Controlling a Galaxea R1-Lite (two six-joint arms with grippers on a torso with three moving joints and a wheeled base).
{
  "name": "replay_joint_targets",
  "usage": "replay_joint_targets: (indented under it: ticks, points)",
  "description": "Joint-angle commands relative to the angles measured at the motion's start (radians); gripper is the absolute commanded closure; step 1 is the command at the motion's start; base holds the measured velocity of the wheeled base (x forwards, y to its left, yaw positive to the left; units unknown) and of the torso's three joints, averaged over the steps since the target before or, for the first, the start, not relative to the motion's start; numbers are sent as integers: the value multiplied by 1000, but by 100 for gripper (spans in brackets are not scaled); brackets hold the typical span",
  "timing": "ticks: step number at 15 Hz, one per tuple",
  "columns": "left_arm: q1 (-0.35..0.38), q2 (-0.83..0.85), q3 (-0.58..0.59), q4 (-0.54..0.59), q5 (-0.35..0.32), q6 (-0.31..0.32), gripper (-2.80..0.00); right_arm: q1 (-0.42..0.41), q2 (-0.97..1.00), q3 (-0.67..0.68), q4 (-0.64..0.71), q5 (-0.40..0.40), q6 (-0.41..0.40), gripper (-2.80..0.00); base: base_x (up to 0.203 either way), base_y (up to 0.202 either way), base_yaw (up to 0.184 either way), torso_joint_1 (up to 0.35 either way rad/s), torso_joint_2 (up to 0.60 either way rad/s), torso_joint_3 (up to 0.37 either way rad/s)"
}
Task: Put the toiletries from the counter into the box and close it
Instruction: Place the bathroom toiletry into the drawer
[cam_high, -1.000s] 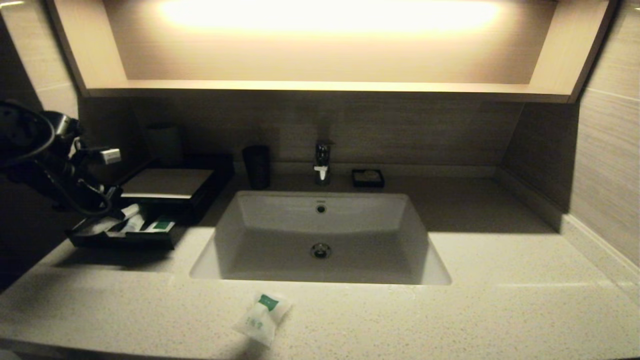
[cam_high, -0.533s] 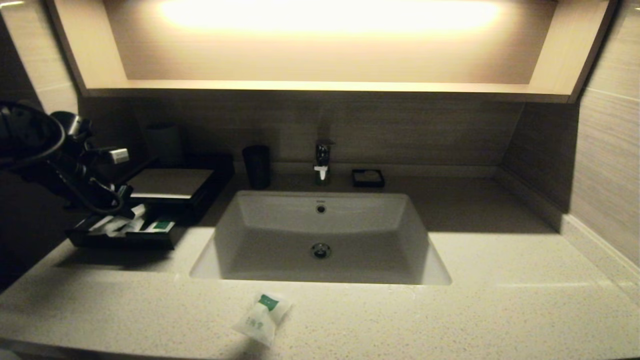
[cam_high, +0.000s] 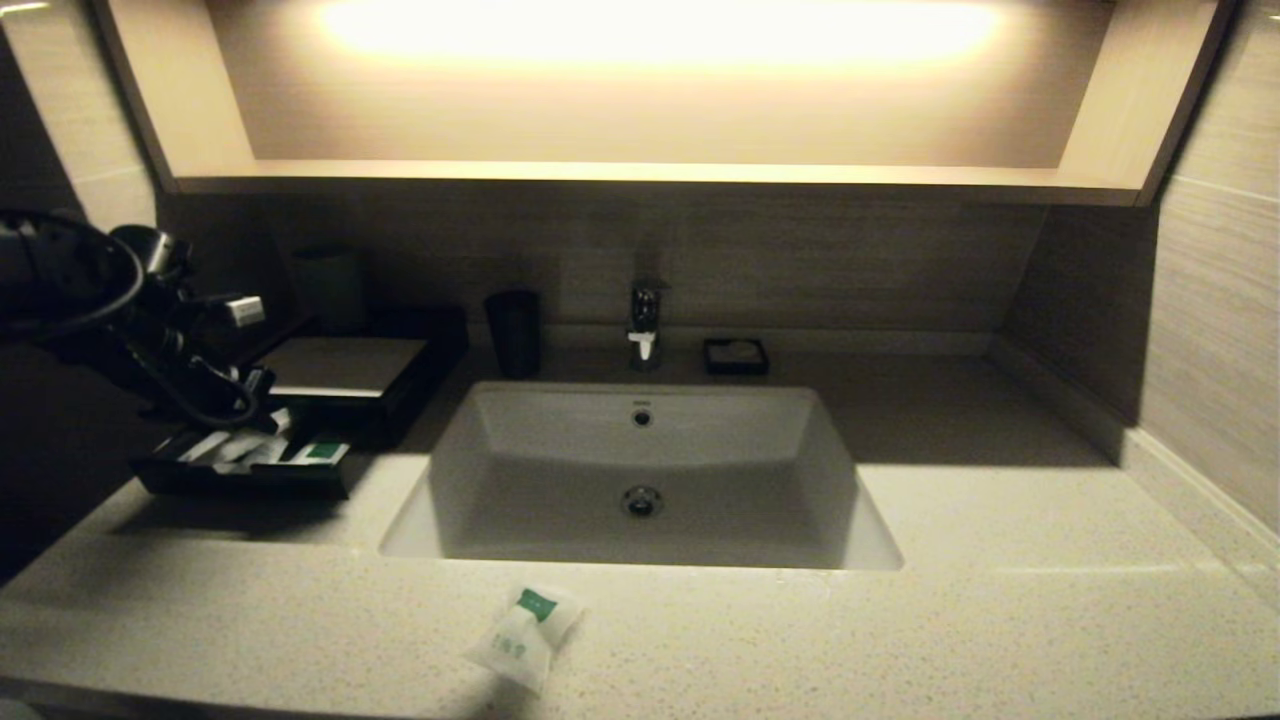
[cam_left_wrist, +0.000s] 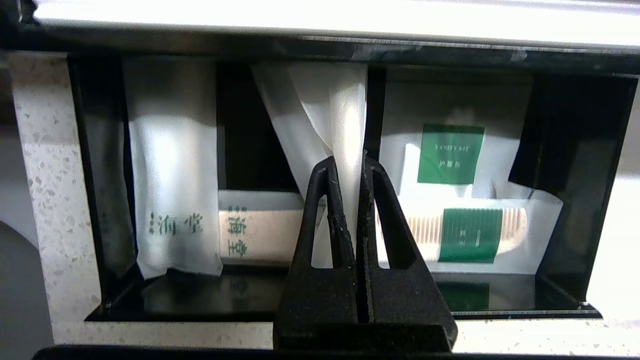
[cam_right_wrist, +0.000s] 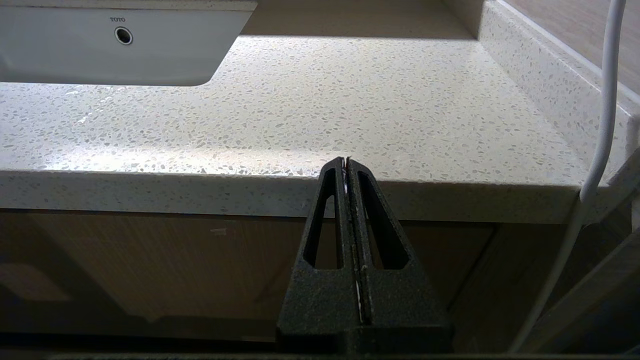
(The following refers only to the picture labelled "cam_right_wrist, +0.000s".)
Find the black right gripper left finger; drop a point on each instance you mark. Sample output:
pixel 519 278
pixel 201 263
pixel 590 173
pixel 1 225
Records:
pixel 320 300

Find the white sink basin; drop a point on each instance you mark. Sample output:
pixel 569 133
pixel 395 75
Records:
pixel 175 50

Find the wooden vanity cabinet front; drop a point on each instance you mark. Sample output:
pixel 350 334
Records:
pixel 175 265

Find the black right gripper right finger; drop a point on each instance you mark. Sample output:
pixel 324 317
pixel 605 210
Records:
pixel 400 300

